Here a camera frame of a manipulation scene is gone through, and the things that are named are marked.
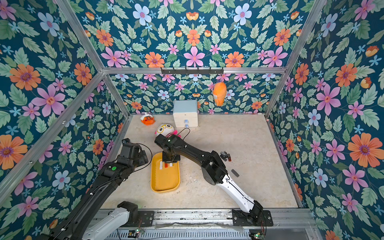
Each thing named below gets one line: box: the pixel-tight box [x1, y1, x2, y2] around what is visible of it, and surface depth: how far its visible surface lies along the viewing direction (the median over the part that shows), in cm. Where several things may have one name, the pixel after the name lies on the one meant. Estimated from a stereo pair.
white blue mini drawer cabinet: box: [173, 100, 199, 128], surface depth 107 cm
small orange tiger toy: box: [140, 113, 156, 126], surface depth 113 cm
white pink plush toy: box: [154, 123, 182, 138], surface depth 104 cm
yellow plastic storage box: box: [150, 151, 181, 193], surface depth 89 cm
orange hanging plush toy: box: [213, 82, 227, 107], surface depth 100 cm
